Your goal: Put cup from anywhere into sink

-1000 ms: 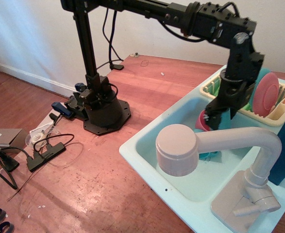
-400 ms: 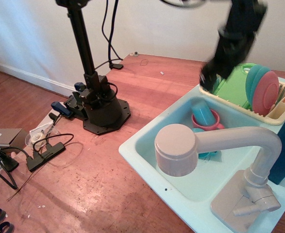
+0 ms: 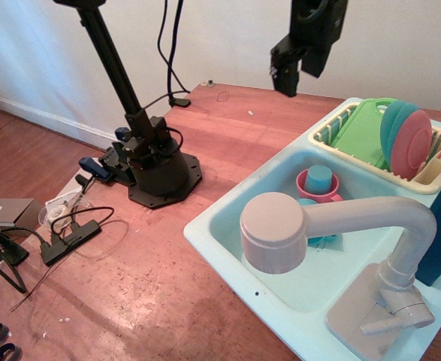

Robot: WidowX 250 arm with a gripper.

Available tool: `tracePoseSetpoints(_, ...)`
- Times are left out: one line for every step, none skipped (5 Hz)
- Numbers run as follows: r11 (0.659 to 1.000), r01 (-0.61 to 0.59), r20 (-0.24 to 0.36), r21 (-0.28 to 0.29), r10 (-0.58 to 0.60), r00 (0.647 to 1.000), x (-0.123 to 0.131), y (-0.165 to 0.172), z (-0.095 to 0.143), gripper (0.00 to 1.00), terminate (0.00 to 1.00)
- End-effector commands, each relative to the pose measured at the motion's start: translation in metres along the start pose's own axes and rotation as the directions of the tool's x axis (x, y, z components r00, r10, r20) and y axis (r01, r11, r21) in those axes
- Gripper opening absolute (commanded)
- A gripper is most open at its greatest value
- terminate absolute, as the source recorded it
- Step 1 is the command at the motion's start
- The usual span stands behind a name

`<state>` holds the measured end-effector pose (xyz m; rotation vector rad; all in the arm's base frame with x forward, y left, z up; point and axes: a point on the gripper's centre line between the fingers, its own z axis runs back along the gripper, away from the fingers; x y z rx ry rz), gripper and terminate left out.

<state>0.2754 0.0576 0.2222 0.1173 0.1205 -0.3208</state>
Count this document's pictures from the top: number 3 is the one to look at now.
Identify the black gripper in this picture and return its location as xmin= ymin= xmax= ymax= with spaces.
xmin=270 ymin=0 xmax=348 ymax=98

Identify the blue plastic cup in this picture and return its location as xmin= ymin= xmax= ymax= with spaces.
xmin=304 ymin=165 xmax=333 ymax=195

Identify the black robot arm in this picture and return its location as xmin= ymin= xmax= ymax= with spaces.
xmin=63 ymin=1 xmax=347 ymax=157

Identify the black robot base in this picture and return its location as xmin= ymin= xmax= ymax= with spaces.
xmin=100 ymin=117 xmax=202 ymax=209

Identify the light blue toy sink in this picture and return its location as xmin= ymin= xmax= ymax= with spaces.
xmin=183 ymin=97 xmax=441 ymax=361

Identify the green cutting board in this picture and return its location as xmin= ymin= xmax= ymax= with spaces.
xmin=330 ymin=98 xmax=394 ymax=170

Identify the teal plastic plate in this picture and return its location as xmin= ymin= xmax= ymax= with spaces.
xmin=380 ymin=100 xmax=419 ymax=164

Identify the pink plastic mug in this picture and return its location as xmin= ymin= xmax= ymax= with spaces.
xmin=296 ymin=165 xmax=343 ymax=203

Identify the pink plastic plate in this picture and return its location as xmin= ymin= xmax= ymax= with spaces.
xmin=390 ymin=110 xmax=432 ymax=181

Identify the cream dish rack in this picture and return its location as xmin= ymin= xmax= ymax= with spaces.
xmin=309 ymin=99 xmax=441 ymax=194

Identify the teal item under faucet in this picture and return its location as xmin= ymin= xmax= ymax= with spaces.
xmin=295 ymin=199 xmax=343 ymax=252

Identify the blue clamp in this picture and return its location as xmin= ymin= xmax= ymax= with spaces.
xmin=78 ymin=157 xmax=112 ymax=183

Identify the grey toy faucet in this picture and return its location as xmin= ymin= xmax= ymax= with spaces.
xmin=240 ymin=192 xmax=436 ymax=360

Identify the black usb hub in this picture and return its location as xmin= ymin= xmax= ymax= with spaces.
xmin=41 ymin=220 xmax=101 ymax=266

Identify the clear plastic bag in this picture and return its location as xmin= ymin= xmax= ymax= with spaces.
xmin=38 ymin=193 xmax=91 ymax=232

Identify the grey cardboard box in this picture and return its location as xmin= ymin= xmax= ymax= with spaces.
xmin=0 ymin=199 xmax=43 ymax=236

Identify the black power adapter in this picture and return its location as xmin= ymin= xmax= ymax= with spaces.
xmin=0 ymin=238 xmax=29 ymax=266

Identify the black cable clamp foot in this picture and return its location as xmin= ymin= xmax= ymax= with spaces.
xmin=169 ymin=97 xmax=191 ymax=108

